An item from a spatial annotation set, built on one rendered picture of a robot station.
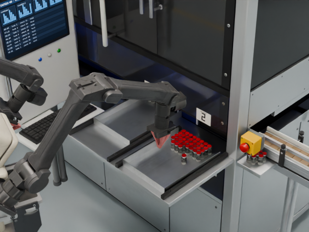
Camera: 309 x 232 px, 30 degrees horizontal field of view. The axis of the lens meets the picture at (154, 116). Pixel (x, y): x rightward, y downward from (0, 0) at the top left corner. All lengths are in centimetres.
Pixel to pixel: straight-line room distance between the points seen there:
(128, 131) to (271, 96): 69
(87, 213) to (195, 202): 90
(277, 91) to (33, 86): 106
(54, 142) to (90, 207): 180
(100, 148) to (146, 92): 70
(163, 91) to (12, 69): 56
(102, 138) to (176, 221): 72
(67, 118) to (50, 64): 117
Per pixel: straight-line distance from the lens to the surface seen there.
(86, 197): 370
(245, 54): 228
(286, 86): 265
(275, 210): 317
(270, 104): 260
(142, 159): 255
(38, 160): 191
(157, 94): 205
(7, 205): 196
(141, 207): 335
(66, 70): 305
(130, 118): 281
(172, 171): 249
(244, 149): 243
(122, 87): 188
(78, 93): 178
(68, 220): 357
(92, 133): 273
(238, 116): 242
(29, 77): 223
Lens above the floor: 248
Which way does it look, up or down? 35 degrees down
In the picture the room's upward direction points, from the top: 1 degrees counter-clockwise
